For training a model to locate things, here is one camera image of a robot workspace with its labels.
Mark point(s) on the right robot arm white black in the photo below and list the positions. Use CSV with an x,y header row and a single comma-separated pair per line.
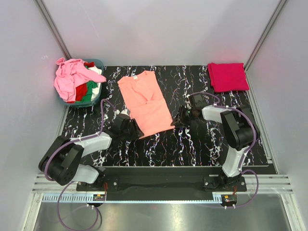
x,y
239,126

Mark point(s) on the salmon orange t-shirt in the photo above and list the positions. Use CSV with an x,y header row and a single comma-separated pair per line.
x,y
146,103

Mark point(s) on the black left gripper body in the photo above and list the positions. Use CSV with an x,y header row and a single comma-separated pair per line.
x,y
127,135

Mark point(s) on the red garment in basket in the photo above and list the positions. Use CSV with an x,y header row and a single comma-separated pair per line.
x,y
82,90

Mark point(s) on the left corner aluminium post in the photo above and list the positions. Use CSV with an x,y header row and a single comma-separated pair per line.
x,y
53,28

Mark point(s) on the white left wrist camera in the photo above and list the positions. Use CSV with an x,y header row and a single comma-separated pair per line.
x,y
125,113

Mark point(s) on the corner aluminium post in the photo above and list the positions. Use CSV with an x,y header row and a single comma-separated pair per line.
x,y
53,28
270,24

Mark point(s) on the folded magenta t-shirt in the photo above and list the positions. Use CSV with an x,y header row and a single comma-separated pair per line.
x,y
227,77

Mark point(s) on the white garment in basket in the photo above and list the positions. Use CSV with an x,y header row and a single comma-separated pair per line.
x,y
96,72

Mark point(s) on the teal laundry basket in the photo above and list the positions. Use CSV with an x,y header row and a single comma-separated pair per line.
x,y
99,65

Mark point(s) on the right corner aluminium post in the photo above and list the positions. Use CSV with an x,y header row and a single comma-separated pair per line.
x,y
270,24

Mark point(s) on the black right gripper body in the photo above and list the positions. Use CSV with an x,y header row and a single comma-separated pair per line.
x,y
188,116

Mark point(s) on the green garment in basket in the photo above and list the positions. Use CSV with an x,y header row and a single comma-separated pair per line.
x,y
90,85

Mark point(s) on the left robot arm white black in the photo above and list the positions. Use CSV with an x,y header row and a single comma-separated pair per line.
x,y
61,162

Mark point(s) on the aluminium frame rail front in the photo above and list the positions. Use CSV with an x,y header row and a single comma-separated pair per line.
x,y
262,184

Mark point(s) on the light pink t-shirt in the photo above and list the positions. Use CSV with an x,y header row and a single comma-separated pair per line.
x,y
71,74

